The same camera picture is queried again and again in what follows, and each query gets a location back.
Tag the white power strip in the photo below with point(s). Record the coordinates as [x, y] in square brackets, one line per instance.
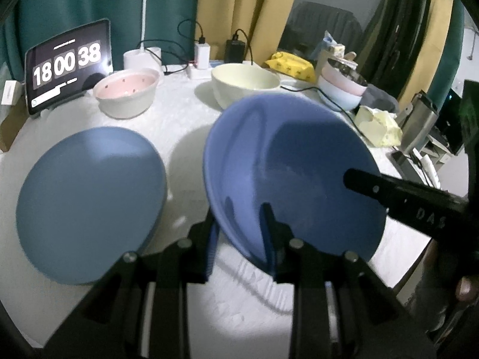
[196, 73]

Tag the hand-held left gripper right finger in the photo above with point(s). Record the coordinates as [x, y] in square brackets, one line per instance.
[268, 241]

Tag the small white box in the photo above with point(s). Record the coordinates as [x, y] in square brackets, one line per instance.
[8, 93]

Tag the dotted pink bowl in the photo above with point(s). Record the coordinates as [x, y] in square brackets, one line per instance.
[123, 101]

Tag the teal curtain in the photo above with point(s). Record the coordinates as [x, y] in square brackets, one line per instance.
[75, 0]
[454, 45]

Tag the black tablet with clock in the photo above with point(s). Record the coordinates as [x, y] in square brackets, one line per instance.
[67, 63]

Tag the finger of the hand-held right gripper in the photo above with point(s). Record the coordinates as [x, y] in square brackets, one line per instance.
[374, 189]

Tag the cardboard box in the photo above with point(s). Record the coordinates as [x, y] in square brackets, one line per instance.
[11, 127]

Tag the cream bowl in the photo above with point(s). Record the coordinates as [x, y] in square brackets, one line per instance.
[232, 89]

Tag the dark grey cloth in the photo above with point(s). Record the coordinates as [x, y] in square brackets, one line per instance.
[380, 99]

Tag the steel bowl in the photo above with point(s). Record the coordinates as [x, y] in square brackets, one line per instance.
[350, 73]

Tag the yellow curtain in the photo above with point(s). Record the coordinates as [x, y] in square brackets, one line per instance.
[441, 26]
[243, 7]

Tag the black charger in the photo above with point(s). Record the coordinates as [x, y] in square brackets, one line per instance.
[234, 52]

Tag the dark blue bowl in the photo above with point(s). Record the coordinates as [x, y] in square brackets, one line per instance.
[292, 164]

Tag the pale blue bowl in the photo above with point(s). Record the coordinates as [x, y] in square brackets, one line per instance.
[336, 99]

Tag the steel tumbler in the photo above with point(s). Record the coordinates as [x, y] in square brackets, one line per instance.
[417, 127]

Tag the yellow crumpled cloth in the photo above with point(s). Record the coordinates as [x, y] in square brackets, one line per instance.
[378, 127]

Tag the plain pink bowl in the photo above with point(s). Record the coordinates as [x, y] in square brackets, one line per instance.
[336, 82]

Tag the blue and white snack packet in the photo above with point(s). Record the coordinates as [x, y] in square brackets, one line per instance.
[331, 43]

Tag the yellow packet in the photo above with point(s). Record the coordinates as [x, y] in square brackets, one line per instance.
[292, 65]

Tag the white desk lamp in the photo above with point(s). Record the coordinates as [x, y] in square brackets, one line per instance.
[140, 60]

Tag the person's right hand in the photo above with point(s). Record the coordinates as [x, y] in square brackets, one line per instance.
[466, 288]

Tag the light blue plate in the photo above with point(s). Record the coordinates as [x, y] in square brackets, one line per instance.
[89, 202]

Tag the white charger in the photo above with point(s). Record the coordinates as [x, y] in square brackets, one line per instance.
[202, 56]

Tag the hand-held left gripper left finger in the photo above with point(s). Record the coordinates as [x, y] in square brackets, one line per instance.
[211, 248]

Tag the white tube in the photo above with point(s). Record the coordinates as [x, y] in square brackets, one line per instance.
[430, 172]

